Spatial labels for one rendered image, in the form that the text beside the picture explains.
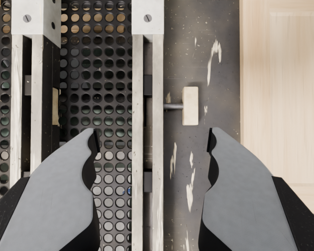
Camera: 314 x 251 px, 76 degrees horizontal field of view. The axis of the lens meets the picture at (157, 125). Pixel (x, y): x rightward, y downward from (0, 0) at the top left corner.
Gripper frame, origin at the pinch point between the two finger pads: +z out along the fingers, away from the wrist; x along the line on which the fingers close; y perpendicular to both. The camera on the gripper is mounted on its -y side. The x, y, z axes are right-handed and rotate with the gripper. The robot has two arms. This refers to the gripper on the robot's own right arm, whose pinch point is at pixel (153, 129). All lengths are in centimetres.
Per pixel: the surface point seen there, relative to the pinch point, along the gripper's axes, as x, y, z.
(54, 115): -22.2, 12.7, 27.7
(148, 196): -2.0, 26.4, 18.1
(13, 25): -27.2, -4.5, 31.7
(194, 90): 7.6, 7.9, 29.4
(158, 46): 0.2, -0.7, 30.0
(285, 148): 27.3, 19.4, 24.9
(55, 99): -22.1, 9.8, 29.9
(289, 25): 28.5, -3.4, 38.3
